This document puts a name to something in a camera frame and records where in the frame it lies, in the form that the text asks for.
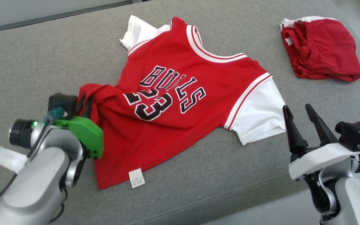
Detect red shorts with white trim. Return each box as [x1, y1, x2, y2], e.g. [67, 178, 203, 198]
[280, 16, 360, 82]

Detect red Bulls 23 jersey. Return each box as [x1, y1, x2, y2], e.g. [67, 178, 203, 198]
[77, 15, 287, 190]

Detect teal left camera connector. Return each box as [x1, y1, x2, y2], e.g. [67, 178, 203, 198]
[44, 106, 68, 125]

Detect grey fabric sofa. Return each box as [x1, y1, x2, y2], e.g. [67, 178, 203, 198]
[0, 0, 360, 225]

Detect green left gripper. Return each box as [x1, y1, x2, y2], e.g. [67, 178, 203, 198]
[55, 95, 104, 160]

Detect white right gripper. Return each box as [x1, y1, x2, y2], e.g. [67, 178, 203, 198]
[282, 104, 355, 181]

